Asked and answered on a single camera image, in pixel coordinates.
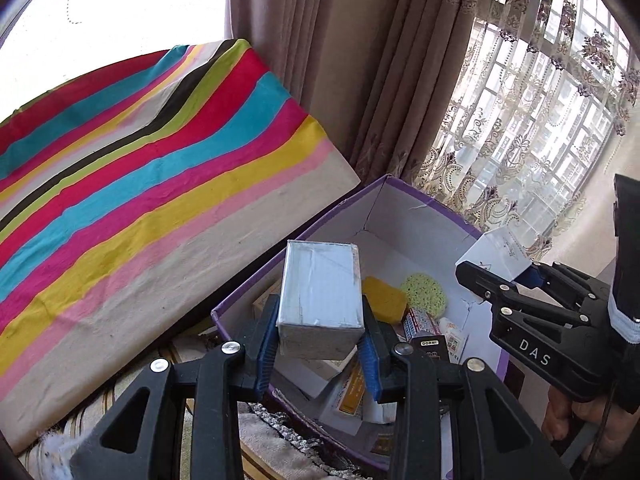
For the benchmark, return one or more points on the beige drape curtain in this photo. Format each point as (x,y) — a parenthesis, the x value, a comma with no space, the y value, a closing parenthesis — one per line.
(378,74)

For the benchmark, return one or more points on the cream tall box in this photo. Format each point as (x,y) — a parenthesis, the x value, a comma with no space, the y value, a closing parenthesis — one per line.
(260,302)

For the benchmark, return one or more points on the black product box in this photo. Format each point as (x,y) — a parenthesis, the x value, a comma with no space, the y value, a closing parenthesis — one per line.
(434,346)

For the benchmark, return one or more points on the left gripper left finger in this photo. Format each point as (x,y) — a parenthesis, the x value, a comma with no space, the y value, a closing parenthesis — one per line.
(140,437)

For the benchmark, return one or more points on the small white box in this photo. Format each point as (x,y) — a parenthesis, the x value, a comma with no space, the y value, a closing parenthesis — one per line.
(320,314)

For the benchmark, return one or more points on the rainbow striped cushion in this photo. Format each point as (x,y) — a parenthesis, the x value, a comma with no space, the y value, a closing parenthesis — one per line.
(128,196)

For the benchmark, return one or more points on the yellow sponge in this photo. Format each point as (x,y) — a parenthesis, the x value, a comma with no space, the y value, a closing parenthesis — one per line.
(387,303)

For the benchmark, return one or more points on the white cube box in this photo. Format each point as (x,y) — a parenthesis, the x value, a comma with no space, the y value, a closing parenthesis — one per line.
(498,251)

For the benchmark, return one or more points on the red QR tissue pack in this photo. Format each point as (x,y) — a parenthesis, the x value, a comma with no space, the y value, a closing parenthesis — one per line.
(418,324)

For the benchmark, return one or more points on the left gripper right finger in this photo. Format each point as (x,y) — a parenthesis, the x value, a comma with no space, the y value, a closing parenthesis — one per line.
(492,437)

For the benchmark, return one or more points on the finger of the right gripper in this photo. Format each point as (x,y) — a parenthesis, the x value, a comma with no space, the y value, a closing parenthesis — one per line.
(499,293)
(569,287)

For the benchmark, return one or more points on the dental white box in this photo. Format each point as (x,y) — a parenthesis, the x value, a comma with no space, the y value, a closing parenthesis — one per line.
(351,392)

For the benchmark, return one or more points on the floral lace sheer curtain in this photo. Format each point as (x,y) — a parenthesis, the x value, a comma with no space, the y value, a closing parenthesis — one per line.
(544,84)

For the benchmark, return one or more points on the round green sponge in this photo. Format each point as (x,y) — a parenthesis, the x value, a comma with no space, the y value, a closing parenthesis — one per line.
(424,294)

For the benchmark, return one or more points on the orange white tissue pack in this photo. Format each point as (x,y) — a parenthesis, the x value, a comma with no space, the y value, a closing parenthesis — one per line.
(454,337)

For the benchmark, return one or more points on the person's right hand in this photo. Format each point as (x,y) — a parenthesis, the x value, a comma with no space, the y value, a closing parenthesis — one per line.
(561,411)

